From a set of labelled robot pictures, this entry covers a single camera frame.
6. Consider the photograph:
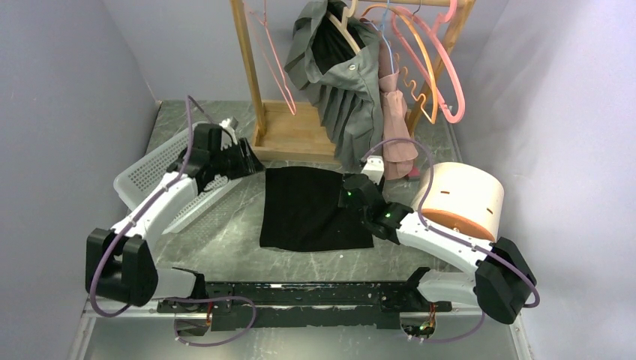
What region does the small pink block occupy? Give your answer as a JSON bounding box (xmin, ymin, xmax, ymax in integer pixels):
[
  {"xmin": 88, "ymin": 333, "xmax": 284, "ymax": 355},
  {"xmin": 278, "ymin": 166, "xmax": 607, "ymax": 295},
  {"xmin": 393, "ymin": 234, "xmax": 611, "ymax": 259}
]
[{"xmin": 405, "ymin": 166, "xmax": 421, "ymax": 182}]

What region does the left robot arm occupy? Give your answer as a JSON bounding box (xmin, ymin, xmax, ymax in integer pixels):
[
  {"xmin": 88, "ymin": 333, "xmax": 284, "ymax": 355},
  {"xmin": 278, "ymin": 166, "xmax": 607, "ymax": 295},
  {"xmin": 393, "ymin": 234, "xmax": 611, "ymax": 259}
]
[{"xmin": 85, "ymin": 123, "xmax": 265, "ymax": 312}]

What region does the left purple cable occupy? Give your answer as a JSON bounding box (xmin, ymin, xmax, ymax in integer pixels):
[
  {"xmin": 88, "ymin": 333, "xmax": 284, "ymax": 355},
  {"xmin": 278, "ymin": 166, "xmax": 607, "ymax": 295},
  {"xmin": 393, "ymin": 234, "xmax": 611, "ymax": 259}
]
[{"xmin": 88, "ymin": 95, "xmax": 220, "ymax": 319}]

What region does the black base frame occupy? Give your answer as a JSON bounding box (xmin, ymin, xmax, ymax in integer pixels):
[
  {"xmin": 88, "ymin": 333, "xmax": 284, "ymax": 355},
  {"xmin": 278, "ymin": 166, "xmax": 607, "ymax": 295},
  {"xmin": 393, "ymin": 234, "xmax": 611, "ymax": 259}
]
[{"xmin": 156, "ymin": 267, "xmax": 452, "ymax": 332}]

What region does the pink pleated skirt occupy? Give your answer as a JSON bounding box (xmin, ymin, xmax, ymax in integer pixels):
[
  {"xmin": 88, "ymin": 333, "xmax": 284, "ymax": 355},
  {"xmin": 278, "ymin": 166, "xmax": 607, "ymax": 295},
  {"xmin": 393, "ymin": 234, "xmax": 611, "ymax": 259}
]
[{"xmin": 378, "ymin": 40, "xmax": 419, "ymax": 180}]

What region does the orange wavy plastic hanger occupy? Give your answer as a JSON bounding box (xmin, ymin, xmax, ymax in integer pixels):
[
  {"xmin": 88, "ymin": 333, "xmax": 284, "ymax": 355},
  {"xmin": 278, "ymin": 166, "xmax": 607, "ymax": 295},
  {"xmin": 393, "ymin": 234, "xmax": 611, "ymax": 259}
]
[{"xmin": 361, "ymin": 4, "xmax": 441, "ymax": 125}]

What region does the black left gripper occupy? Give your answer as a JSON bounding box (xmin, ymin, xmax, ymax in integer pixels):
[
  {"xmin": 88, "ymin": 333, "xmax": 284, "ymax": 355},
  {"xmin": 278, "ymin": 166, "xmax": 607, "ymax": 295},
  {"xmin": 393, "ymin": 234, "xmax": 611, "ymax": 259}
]
[{"xmin": 212, "ymin": 138, "xmax": 267, "ymax": 181}]

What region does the thin pink wire hanger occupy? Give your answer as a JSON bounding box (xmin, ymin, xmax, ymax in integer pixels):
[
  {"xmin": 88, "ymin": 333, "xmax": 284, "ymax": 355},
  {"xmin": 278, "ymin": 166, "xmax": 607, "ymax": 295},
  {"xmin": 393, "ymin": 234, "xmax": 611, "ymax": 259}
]
[{"xmin": 247, "ymin": 1, "xmax": 298, "ymax": 116}]

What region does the black skirt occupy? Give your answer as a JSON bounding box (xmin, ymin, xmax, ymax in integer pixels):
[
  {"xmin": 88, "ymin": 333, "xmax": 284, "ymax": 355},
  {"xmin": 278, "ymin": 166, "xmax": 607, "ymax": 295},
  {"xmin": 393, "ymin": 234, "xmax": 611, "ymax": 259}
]
[{"xmin": 259, "ymin": 166, "xmax": 374, "ymax": 252}]

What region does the white plastic laundry basket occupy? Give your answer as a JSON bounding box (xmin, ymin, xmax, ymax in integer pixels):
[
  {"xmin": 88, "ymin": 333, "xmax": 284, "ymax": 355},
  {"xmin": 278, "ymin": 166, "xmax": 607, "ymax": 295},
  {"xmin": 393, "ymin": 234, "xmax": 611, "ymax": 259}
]
[{"xmin": 113, "ymin": 130, "xmax": 242, "ymax": 233}]

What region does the wooden clothes rack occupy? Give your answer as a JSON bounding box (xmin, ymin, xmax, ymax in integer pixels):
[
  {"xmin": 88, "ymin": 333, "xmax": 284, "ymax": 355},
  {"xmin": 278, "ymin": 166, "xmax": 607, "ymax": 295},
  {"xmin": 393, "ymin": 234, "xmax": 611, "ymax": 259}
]
[{"xmin": 229, "ymin": 0, "xmax": 476, "ymax": 163}]

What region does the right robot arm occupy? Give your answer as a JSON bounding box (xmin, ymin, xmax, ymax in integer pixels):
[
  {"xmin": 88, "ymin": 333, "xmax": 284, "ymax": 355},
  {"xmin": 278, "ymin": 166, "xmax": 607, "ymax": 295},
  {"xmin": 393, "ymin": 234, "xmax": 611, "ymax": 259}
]
[{"xmin": 339, "ymin": 174, "xmax": 541, "ymax": 325}]

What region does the beige wooden hanger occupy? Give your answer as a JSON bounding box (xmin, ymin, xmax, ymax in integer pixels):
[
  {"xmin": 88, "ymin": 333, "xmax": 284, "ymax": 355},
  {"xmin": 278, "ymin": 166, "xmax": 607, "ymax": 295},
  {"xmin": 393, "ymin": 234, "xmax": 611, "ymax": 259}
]
[{"xmin": 325, "ymin": 1, "xmax": 361, "ymax": 55}]

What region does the blue wire hanger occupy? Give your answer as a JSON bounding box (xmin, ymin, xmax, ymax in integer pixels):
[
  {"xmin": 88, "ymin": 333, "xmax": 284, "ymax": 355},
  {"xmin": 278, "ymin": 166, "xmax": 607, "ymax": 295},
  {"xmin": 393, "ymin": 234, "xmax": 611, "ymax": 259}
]
[{"xmin": 361, "ymin": 1, "xmax": 400, "ymax": 79}]

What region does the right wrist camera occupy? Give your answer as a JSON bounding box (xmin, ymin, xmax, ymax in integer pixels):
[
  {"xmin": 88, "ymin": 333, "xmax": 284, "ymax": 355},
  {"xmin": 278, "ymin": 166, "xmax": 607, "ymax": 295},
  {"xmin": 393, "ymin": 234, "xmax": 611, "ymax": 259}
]
[{"xmin": 361, "ymin": 155, "xmax": 385, "ymax": 185}]

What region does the thick pink plastic hanger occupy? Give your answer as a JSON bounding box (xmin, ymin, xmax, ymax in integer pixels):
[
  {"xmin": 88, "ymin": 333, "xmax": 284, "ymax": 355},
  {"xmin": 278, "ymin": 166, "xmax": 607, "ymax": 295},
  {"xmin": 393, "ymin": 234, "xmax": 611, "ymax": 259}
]
[{"xmin": 391, "ymin": 1, "xmax": 475, "ymax": 131}]

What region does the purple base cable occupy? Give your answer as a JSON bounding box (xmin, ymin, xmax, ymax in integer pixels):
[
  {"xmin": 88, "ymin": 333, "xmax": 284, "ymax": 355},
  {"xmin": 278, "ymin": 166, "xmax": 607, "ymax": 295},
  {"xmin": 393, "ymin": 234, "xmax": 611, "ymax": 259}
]
[{"xmin": 163, "ymin": 295, "xmax": 258, "ymax": 348}]

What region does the grey skirt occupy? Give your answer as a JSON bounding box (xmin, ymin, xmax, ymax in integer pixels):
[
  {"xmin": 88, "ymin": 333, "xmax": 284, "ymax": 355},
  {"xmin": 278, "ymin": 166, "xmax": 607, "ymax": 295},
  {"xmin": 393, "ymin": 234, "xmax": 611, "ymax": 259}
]
[{"xmin": 283, "ymin": 1, "xmax": 384, "ymax": 170}]

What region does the cream cylinder with orange base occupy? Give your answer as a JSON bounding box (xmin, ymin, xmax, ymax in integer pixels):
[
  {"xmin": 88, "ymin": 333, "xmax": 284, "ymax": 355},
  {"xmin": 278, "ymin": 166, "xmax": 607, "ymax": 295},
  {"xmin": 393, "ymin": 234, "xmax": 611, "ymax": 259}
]
[{"xmin": 411, "ymin": 162, "xmax": 505, "ymax": 242}]

